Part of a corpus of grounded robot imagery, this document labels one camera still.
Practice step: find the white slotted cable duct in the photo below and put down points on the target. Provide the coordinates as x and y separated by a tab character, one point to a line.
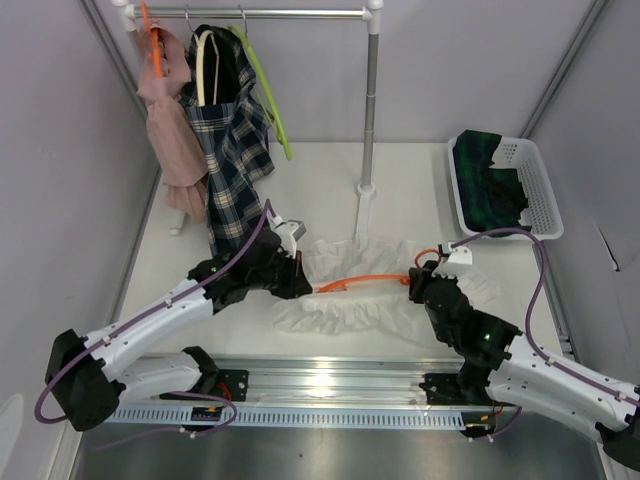
290	417

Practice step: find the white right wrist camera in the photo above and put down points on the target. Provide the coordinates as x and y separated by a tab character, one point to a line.
454	261

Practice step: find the aluminium mounting rail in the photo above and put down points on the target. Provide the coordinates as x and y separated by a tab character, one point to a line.
334	382

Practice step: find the pink skirt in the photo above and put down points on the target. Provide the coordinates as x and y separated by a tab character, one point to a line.
171	135

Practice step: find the white pleated skirt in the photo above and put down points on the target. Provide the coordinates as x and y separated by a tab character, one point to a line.
377	306

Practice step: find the green plastic hanger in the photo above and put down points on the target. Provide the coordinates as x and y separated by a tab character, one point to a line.
265	97

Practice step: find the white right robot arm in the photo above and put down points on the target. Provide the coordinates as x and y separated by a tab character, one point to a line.
501	365

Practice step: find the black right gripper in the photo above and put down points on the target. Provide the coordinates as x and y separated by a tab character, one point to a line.
422	276

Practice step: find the white plastic basket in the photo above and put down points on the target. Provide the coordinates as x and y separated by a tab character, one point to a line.
543	214

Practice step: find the silver clothes rack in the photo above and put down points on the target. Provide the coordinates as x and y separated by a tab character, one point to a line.
371	15

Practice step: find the navy plaid skirt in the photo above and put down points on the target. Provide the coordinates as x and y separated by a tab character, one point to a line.
233	134

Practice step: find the dark green plaid skirt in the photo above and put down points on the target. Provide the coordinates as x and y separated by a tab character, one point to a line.
491	198

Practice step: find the orange plastic hanger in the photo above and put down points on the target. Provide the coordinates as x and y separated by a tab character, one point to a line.
404	280

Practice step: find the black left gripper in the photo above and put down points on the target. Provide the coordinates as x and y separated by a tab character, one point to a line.
286	290

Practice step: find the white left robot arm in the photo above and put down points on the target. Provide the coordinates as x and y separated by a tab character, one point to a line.
91	376

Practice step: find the orange hanger with pink skirt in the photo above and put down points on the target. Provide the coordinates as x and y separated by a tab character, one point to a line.
152	30

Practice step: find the cream hanger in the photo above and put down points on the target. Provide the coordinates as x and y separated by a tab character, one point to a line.
207	69

